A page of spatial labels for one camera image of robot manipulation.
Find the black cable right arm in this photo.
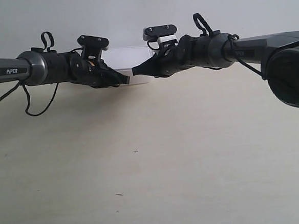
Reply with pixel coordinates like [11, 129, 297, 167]
[193, 8, 268, 85]

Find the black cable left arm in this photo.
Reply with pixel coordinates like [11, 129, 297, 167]
[0, 29, 86, 119]

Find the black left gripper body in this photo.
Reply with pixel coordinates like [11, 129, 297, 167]
[77, 60, 119, 88]

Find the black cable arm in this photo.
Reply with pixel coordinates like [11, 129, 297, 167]
[193, 8, 268, 85]
[0, 29, 86, 119]

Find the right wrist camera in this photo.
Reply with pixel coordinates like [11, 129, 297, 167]
[142, 24, 178, 52]

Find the white lidded plastic box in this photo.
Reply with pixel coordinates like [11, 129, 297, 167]
[101, 46, 154, 85]

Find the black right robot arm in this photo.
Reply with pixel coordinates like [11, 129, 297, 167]
[132, 30, 299, 108]

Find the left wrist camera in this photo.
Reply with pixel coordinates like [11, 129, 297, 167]
[77, 35, 109, 62]

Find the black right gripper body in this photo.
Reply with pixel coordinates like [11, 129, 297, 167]
[151, 46, 187, 78]

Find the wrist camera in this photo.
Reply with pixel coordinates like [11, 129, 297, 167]
[142, 24, 178, 52]
[77, 35, 109, 62]

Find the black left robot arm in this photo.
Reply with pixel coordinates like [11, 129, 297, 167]
[0, 51, 130, 88]

